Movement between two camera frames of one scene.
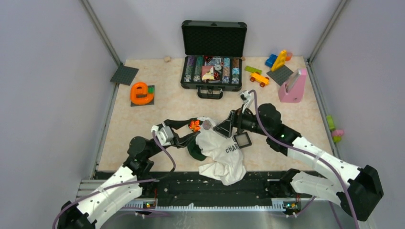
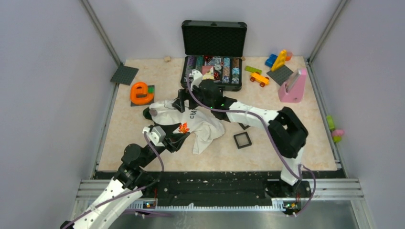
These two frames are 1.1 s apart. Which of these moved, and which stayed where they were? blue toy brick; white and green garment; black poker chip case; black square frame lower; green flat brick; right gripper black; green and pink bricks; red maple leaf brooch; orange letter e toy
Moved: right gripper black; red maple leaf brooch; white and green garment
Stayed: blue toy brick; orange letter e toy; green and pink bricks; black square frame lower; green flat brick; black poker chip case
